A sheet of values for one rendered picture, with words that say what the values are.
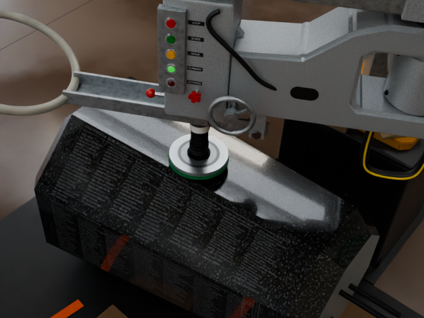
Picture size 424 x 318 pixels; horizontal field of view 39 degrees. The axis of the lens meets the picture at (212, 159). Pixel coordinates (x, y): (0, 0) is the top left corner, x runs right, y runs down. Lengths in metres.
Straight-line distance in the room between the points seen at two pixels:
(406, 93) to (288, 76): 0.34
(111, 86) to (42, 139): 1.52
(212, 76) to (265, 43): 0.18
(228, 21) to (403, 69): 0.52
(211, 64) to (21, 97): 2.30
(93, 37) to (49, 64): 0.42
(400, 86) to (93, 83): 1.02
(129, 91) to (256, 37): 0.53
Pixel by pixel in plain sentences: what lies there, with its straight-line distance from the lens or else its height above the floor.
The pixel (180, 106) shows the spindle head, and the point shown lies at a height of 1.17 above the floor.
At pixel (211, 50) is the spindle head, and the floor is 1.39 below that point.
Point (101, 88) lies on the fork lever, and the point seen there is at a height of 1.07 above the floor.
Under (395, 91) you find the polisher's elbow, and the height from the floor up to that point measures 1.30.
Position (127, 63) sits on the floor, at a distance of 4.13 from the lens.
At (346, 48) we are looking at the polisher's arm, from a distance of 1.72.
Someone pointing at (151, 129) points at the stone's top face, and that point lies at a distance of 2.34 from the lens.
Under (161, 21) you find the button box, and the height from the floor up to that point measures 1.47.
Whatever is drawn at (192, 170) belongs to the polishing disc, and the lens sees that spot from 2.10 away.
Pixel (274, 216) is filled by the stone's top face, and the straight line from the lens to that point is 2.05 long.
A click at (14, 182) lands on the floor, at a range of 3.38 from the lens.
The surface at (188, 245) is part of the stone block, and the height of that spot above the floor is 0.68.
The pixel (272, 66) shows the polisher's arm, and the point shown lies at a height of 1.36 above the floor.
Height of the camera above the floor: 2.36
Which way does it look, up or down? 44 degrees down
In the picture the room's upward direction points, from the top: 3 degrees clockwise
